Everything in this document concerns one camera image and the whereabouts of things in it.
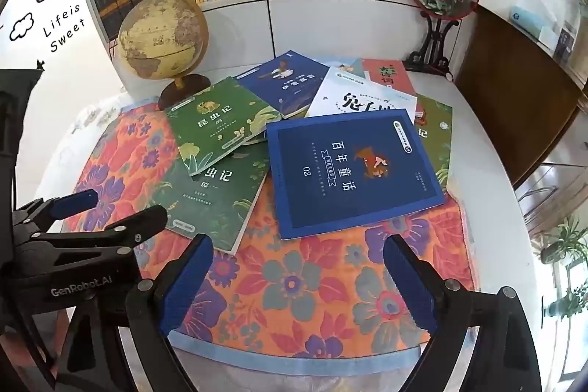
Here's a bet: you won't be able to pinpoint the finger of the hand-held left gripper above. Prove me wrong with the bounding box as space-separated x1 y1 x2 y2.
14 188 100 237
33 205 168 258

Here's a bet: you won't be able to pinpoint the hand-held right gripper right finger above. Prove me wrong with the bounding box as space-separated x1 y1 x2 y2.
383 235 545 392

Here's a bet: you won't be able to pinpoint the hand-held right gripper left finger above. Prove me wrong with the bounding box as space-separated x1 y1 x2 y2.
57 233 216 392

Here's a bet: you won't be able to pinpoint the dark blue book horse rider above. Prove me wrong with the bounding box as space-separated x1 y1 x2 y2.
266 108 447 241

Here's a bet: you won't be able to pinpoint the light blue book cartoon men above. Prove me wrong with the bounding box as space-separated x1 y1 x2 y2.
328 58 368 77

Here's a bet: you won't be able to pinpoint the dark green book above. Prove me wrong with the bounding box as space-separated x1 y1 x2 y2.
149 141 272 255

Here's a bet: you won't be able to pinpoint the floral orange table mat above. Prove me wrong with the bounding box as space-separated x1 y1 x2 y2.
60 100 478 363

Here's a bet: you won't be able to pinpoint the green book yellow insect cover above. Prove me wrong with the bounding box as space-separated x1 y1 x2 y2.
165 76 282 177

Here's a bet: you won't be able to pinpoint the green book white flower cover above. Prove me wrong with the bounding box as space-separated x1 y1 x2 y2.
413 93 454 193

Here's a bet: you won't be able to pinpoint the green potted plant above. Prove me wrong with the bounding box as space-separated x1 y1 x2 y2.
538 215 588 265
546 282 588 320

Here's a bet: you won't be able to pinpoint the antique yellow desk globe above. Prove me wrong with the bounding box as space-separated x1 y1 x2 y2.
117 0 212 110

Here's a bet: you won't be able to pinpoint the bright red book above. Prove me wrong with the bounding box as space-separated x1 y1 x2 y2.
362 58 416 98

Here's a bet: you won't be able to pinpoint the brown wooden cabinet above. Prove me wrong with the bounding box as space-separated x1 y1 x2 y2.
455 4 588 187

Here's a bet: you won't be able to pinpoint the light blue box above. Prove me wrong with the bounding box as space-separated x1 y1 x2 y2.
509 4 557 49

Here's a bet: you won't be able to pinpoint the black lettering wall decal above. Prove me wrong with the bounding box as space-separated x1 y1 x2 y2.
41 3 88 54

